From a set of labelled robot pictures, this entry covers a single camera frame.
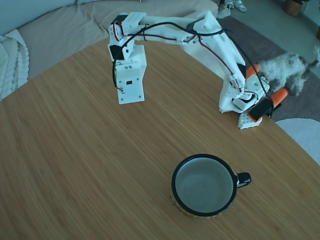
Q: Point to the beige covered sofa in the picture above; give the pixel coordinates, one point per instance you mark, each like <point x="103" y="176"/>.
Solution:
<point x="62" y="37"/>

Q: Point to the white sneaker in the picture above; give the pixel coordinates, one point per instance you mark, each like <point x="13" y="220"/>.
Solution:
<point x="223" y="11"/>
<point x="240" y="5"/>

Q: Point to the white ribbed blanket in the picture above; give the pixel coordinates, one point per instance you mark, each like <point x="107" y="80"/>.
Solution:
<point x="12" y="65"/>

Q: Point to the dark grey rug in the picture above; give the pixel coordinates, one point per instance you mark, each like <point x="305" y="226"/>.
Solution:
<point x="262" y="42"/>

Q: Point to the black rimmed white mug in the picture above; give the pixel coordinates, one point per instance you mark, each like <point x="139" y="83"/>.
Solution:
<point x="205" y="185"/>

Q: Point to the white fluffy dog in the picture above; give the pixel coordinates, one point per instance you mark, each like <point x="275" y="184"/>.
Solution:
<point x="285" y="66"/>

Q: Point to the brown woven basket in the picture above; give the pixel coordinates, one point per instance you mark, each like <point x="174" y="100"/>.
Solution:
<point x="293" y="8"/>

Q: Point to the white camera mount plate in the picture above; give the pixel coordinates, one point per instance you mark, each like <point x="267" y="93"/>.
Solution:
<point x="131" y="87"/>

